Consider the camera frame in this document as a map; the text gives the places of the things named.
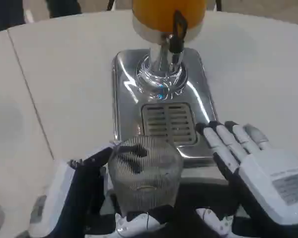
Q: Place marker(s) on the steel drip tray base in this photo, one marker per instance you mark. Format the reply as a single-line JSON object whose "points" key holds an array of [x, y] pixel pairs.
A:
{"points": [[129, 99]]}

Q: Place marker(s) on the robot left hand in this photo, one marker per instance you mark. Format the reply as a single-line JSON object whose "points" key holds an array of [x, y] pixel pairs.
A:
{"points": [[77, 198]]}

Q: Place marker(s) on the orange juice drink dispenser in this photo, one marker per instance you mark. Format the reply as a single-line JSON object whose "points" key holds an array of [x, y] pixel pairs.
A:
{"points": [[164, 22]]}

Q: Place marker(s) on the clear ribbed glass cup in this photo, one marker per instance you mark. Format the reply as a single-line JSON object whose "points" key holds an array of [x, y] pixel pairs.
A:
{"points": [[149, 178]]}

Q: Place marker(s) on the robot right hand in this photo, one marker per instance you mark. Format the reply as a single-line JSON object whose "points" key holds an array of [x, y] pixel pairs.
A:
{"points": [[263, 178]]}

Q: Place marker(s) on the slotted steel drip grid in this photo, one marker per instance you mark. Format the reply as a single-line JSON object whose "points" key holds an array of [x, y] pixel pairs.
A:
{"points": [[169, 121]]}

